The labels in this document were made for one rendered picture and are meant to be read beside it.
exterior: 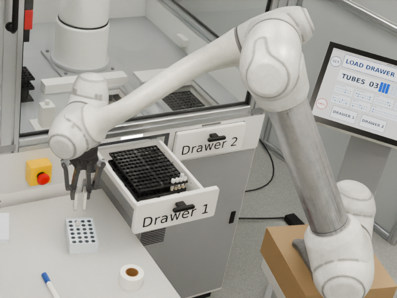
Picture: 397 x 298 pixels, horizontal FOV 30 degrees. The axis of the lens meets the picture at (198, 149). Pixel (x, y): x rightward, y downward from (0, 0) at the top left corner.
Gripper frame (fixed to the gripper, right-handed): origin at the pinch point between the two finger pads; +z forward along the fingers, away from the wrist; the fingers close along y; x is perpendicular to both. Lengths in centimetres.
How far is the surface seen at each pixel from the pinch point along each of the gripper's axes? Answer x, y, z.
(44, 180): -12.4, 9.3, 1.7
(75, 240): 7.0, 1.5, 10.1
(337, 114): -34, -98, -10
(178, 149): -31.2, -38.9, 3.0
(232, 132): -37, -60, 0
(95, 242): 8.5, -4.3, 10.1
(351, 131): -27, -102, -7
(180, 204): 6.0, -29.6, -1.6
